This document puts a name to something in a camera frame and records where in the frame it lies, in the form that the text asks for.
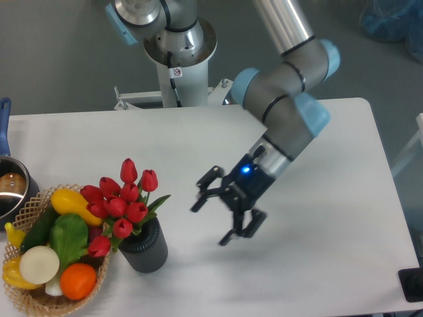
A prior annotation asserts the white onion half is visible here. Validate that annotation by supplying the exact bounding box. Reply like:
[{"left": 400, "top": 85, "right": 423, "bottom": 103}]
[{"left": 19, "top": 246, "right": 59, "bottom": 285}]

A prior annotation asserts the black device at table edge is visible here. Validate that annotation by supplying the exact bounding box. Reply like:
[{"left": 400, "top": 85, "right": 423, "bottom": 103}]
[{"left": 398, "top": 267, "right": 422, "bottom": 302}]

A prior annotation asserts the yellow squash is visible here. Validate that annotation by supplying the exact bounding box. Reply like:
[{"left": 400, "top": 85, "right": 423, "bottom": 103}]
[{"left": 50, "top": 188, "right": 102, "bottom": 227}]

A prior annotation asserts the dark grey ribbed vase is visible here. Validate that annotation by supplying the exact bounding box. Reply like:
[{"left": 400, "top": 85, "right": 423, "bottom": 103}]
[{"left": 119, "top": 218, "right": 168, "bottom": 273}]

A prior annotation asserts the yellow bell pepper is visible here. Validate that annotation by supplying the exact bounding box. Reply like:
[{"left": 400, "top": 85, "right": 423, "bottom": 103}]
[{"left": 3, "top": 256, "right": 42, "bottom": 290}]

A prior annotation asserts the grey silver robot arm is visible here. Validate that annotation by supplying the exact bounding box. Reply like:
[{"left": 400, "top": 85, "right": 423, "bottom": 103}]
[{"left": 105, "top": 1, "right": 340, "bottom": 245}]

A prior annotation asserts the white frame at right edge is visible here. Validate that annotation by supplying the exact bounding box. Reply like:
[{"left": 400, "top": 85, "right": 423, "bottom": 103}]
[{"left": 391, "top": 113, "right": 422, "bottom": 178}]

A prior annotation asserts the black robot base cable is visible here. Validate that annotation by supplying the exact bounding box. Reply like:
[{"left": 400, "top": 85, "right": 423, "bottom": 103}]
[{"left": 167, "top": 52, "right": 183, "bottom": 108}]

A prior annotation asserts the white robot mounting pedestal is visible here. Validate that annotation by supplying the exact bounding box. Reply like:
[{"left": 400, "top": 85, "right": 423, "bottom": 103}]
[{"left": 114, "top": 17, "right": 234, "bottom": 110}]

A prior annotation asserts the purple red radish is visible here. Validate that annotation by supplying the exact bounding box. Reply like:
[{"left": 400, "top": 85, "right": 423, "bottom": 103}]
[{"left": 87, "top": 227, "right": 103, "bottom": 244}]

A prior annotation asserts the green bok choy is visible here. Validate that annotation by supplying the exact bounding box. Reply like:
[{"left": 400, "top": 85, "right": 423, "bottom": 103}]
[{"left": 45, "top": 213, "right": 89, "bottom": 297}]

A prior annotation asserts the red tulip bouquet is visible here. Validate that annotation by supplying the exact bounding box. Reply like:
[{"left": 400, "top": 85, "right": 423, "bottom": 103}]
[{"left": 80, "top": 158, "right": 170, "bottom": 258}]

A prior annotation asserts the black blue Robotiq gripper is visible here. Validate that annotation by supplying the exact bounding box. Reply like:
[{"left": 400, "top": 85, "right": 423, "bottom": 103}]
[{"left": 190, "top": 154, "right": 276, "bottom": 246}]

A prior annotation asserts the blue handled steel saucepan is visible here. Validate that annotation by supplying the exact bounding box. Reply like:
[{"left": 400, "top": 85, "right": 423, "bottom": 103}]
[{"left": 1, "top": 97, "right": 39, "bottom": 232}]

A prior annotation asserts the dark green cucumber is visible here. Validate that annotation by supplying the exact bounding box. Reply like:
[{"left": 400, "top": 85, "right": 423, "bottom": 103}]
[{"left": 19, "top": 205, "right": 59, "bottom": 254}]

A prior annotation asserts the yellow banana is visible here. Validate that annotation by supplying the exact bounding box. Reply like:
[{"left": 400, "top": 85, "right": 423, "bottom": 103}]
[{"left": 4, "top": 222, "right": 26, "bottom": 249}]

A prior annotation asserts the blue plastic bag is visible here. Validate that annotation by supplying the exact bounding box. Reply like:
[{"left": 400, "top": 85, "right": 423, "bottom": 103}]
[{"left": 359, "top": 1, "right": 422, "bottom": 62}]

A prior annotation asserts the orange fruit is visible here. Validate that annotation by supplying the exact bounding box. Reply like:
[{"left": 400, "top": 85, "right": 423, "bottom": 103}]
[{"left": 60, "top": 263, "right": 96, "bottom": 300}]

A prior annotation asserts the woven wicker basket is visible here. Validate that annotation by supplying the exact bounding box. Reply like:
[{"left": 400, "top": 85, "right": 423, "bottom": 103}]
[{"left": 4, "top": 184, "right": 110, "bottom": 316}]

